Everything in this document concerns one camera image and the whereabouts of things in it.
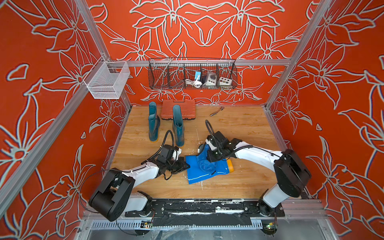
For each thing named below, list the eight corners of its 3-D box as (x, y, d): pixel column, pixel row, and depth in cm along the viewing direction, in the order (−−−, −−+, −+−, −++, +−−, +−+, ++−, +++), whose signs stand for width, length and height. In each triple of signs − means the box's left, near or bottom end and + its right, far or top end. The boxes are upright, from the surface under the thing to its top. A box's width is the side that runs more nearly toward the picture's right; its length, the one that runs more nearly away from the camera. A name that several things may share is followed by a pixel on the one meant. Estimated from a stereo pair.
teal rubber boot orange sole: (152, 143, 99) (143, 119, 80) (155, 126, 109) (148, 101, 89) (161, 143, 99) (153, 119, 80) (163, 126, 109) (157, 101, 89)
